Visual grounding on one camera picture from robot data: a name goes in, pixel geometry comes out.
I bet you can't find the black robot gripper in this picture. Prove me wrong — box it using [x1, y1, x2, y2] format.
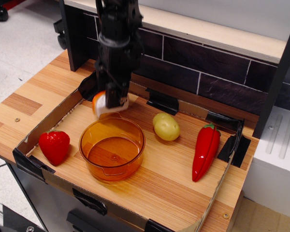
[95, 32, 144, 109]

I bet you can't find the white orange toy sushi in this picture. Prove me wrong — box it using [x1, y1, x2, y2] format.
[92, 91, 130, 118]

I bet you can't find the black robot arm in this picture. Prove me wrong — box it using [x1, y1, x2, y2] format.
[95, 0, 144, 109]

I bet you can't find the transparent orange plastic pot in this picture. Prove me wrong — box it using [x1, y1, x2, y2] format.
[79, 113, 145, 181]

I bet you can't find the cardboard fence with black tape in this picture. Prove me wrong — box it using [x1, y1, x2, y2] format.
[13, 75, 256, 232]

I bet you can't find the yellow toy potato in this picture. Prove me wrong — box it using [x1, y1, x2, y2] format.
[153, 113, 180, 141]

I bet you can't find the dark brick pattern backsplash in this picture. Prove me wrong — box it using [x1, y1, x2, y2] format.
[83, 10, 290, 116]

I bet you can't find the red toy strawberry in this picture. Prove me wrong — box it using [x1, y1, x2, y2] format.
[38, 130, 70, 166]

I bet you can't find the black caster wheel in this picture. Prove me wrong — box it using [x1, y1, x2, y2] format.
[0, 0, 9, 22]
[53, 19, 67, 50]

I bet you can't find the light wooden shelf board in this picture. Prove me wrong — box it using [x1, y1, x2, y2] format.
[63, 0, 288, 65]

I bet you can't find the red toy chili pepper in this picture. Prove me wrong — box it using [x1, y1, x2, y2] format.
[192, 123, 221, 182]

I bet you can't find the black caster wheel far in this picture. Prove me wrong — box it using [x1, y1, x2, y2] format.
[0, 0, 9, 22]

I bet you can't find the white ribbed appliance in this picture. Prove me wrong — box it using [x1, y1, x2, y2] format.
[243, 107, 290, 217]

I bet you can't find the black left shelf post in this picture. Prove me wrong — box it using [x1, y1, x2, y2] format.
[59, 0, 89, 71]

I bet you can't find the black shelf post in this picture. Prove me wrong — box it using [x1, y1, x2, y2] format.
[59, 0, 89, 71]
[253, 35, 290, 139]

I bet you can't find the black metal frame bottom left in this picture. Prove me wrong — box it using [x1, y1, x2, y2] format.
[0, 203, 44, 232]

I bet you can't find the black right shelf post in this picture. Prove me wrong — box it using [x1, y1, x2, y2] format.
[253, 35, 290, 139]

